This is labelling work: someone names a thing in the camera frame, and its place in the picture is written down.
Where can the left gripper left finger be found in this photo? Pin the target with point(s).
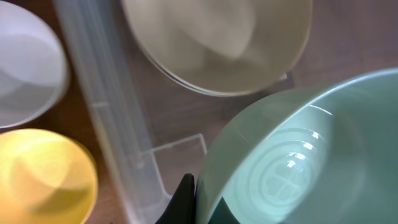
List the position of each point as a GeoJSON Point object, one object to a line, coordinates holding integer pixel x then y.
{"type": "Point", "coordinates": [182, 206]}

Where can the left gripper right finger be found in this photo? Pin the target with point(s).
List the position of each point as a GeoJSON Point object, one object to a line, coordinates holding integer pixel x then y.
{"type": "Point", "coordinates": [222, 214]}

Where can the green bowl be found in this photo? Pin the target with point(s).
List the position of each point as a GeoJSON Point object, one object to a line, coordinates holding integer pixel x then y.
{"type": "Point", "coordinates": [308, 155]}

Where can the yellow bowl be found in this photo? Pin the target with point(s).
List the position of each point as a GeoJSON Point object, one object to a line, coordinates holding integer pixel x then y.
{"type": "Point", "coordinates": [46, 177]}

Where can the beige plate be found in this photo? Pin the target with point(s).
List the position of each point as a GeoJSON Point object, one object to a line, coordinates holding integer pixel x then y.
{"type": "Point", "coordinates": [221, 47]}

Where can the white bowl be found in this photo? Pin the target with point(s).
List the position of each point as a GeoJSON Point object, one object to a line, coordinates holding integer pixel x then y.
{"type": "Point", "coordinates": [34, 68]}

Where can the clear plastic storage bin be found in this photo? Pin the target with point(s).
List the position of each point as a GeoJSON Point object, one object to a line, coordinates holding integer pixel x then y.
{"type": "Point", "coordinates": [153, 131]}

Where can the white label in bin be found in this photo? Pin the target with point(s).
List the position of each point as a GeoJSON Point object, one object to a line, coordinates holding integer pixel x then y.
{"type": "Point", "coordinates": [283, 77]}

